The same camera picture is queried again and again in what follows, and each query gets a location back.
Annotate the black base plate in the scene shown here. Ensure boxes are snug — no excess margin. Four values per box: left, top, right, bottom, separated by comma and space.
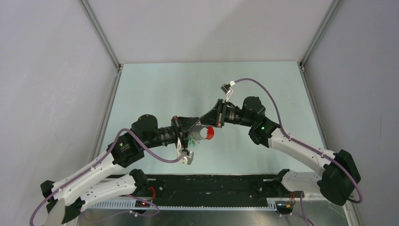
132, 169, 302, 207

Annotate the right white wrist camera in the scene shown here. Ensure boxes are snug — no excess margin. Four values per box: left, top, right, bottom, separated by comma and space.
220, 81, 235, 102

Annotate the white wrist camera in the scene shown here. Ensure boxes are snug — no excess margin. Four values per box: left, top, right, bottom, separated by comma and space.
220, 81, 235, 102
176, 138, 194, 165

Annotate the purple cable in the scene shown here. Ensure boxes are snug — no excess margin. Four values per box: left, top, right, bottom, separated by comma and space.
29, 128, 186, 226
233, 78, 364, 204

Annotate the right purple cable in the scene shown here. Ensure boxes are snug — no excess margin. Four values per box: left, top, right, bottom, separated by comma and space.
233, 78, 364, 204

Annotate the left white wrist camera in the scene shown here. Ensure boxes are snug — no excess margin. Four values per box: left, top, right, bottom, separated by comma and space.
176, 138, 194, 165

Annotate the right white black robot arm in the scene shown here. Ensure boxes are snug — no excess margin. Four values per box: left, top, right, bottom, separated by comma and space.
199, 97, 361, 206

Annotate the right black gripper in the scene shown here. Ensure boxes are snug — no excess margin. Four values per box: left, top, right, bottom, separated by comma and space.
199, 99, 254, 128

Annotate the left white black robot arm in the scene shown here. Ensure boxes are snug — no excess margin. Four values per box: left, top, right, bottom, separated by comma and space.
40, 114, 200, 226

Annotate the aluminium frame post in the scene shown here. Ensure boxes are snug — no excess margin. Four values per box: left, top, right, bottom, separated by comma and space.
299, 0, 343, 73
78, 0, 122, 72

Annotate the left aluminium frame post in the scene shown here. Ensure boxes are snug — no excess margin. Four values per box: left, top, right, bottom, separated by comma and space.
78, 0, 122, 72

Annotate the right aluminium frame post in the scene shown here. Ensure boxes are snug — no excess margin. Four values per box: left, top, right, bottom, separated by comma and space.
299, 0, 343, 73

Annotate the red handled metal key holder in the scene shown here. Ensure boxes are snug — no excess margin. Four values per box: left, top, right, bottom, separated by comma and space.
189, 123, 215, 142

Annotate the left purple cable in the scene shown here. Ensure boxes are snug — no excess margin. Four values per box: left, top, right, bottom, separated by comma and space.
29, 128, 186, 226

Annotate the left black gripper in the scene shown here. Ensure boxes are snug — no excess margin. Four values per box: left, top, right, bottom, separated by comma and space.
142, 116, 200, 151

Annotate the slotted cable duct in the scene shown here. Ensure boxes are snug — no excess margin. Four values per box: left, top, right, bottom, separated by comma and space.
89, 199, 277, 211

